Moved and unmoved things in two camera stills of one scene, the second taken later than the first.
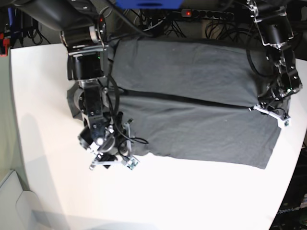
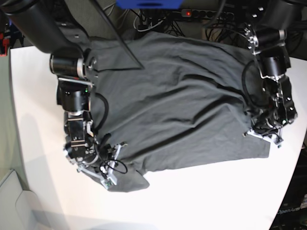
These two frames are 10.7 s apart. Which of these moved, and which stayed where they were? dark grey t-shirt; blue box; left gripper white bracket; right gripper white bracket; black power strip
Moved: left gripper white bracket; right gripper white bracket; dark grey t-shirt
Stayed: black power strip; blue box
